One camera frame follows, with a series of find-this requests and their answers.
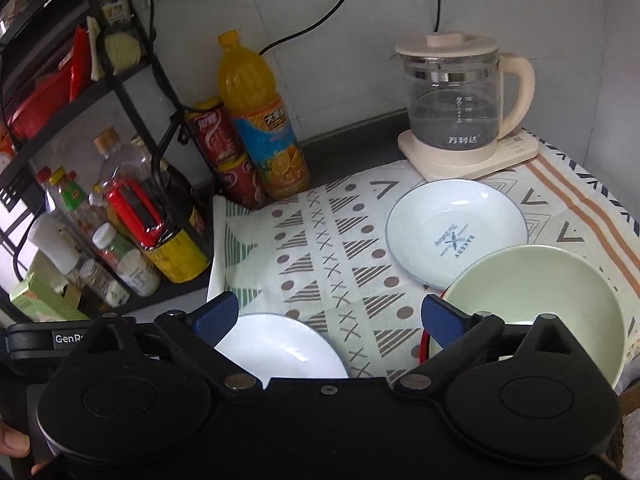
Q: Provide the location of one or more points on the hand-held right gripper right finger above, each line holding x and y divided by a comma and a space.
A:
442, 322

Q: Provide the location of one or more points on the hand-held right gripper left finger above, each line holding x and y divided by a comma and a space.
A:
215, 315

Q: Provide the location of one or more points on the red and black bowl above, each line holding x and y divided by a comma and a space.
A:
424, 350

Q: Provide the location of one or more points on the pale green bowl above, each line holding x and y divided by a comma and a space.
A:
540, 285

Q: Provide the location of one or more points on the white plate with blue print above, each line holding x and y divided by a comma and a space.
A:
450, 210

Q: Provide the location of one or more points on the person's left hand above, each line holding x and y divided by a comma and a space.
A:
12, 442

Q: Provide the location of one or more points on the green carton box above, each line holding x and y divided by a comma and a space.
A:
45, 300

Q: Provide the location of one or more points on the oil bottle with yellow label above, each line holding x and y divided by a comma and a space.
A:
175, 255

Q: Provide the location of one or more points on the glass shaker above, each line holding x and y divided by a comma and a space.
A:
102, 285

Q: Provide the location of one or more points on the small white jar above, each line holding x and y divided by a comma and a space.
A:
139, 272

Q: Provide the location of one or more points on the patterned fringed tablecloth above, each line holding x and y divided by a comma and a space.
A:
325, 240

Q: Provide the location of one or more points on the red drink can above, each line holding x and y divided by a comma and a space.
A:
240, 182
212, 132

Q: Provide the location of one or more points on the green label sauce bottle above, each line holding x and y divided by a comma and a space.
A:
75, 197

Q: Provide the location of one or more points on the cream kettle base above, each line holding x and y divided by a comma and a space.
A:
500, 160

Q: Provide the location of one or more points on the orange juice bottle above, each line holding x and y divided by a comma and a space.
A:
260, 125

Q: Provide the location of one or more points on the red plastic container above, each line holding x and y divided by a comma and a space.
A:
40, 105

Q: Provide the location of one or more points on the black metal rack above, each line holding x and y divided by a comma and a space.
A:
116, 82

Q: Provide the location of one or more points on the round scouring pad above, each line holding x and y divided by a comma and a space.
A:
122, 50

